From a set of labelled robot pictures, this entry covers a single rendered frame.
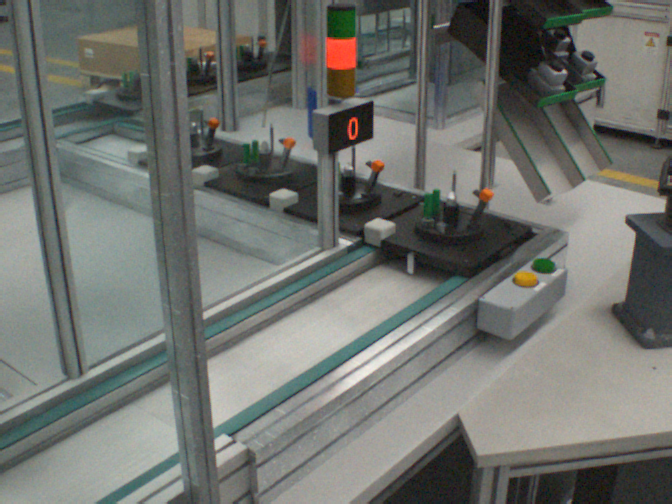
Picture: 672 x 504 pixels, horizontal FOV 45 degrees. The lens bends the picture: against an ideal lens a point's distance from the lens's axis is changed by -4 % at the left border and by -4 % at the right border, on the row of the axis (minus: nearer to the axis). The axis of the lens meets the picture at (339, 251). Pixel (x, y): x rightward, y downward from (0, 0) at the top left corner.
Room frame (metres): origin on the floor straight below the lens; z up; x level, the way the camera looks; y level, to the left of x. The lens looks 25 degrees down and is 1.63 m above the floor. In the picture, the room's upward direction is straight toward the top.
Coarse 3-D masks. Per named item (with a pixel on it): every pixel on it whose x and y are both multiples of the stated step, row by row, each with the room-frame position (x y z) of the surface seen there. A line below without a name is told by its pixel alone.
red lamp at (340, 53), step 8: (328, 40) 1.43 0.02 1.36; (336, 40) 1.42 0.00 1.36; (344, 40) 1.42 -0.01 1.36; (352, 40) 1.43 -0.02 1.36; (328, 48) 1.43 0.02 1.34; (336, 48) 1.42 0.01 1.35; (344, 48) 1.42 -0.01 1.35; (352, 48) 1.43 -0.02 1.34; (328, 56) 1.43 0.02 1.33; (336, 56) 1.42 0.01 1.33; (344, 56) 1.42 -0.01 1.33; (352, 56) 1.43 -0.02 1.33; (328, 64) 1.43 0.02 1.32; (336, 64) 1.42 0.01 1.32; (344, 64) 1.42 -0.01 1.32; (352, 64) 1.43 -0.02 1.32
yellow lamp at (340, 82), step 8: (328, 72) 1.43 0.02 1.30; (336, 72) 1.42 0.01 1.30; (344, 72) 1.42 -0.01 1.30; (352, 72) 1.43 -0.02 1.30; (328, 80) 1.43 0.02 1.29; (336, 80) 1.42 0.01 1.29; (344, 80) 1.42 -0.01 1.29; (352, 80) 1.43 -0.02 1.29; (328, 88) 1.43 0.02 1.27; (336, 88) 1.42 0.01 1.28; (344, 88) 1.42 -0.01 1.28; (352, 88) 1.43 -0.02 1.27; (336, 96) 1.42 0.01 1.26; (344, 96) 1.42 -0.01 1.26
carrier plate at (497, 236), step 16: (416, 208) 1.63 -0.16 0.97; (464, 208) 1.63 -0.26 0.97; (400, 224) 1.55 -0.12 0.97; (496, 224) 1.55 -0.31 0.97; (384, 240) 1.47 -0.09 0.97; (400, 240) 1.47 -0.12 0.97; (416, 240) 1.47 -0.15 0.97; (480, 240) 1.47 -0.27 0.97; (496, 240) 1.47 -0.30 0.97; (512, 240) 1.47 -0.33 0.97; (432, 256) 1.40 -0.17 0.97; (448, 256) 1.40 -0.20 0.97; (464, 256) 1.40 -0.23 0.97; (480, 256) 1.40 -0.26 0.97; (496, 256) 1.42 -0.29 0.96; (464, 272) 1.35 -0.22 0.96
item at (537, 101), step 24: (480, 0) 1.84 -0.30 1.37; (456, 24) 1.80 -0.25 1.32; (480, 24) 1.75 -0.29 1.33; (504, 24) 1.86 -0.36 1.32; (528, 24) 1.81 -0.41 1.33; (480, 48) 1.75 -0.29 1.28; (504, 48) 1.82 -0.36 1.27; (528, 48) 1.81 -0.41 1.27; (504, 72) 1.70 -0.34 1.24; (528, 72) 1.76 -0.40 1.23; (528, 96) 1.65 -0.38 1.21; (552, 96) 1.65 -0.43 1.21
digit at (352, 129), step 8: (352, 112) 1.43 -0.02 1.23; (360, 112) 1.44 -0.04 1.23; (344, 120) 1.41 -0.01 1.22; (352, 120) 1.43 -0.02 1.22; (360, 120) 1.44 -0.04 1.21; (344, 128) 1.41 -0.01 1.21; (352, 128) 1.43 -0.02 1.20; (360, 128) 1.44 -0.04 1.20; (344, 136) 1.41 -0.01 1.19; (352, 136) 1.43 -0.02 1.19; (360, 136) 1.45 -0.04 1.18; (344, 144) 1.41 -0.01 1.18
